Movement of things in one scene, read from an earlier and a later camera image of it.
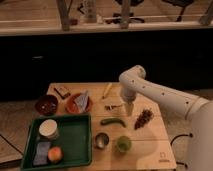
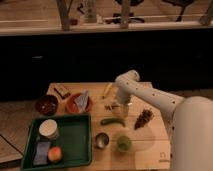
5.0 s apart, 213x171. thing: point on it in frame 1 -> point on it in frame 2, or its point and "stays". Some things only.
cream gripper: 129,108 -> 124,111
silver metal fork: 110,107 stays
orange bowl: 72,106 stays
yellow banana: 109,87 stays
